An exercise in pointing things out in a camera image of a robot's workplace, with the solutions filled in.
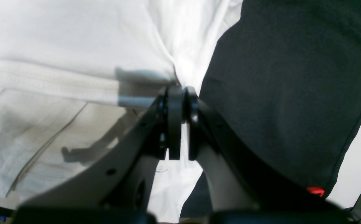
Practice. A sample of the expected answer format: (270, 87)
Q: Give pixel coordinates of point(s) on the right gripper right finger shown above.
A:
(237, 178)

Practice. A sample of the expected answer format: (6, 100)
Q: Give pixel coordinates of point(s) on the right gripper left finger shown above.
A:
(123, 178)

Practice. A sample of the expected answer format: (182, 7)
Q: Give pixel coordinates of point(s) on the white T-shirt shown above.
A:
(75, 76)

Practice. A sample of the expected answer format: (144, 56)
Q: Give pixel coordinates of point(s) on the orange clamp bottom edge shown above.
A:
(316, 191)

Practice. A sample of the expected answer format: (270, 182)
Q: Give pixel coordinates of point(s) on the black table cloth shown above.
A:
(286, 78)

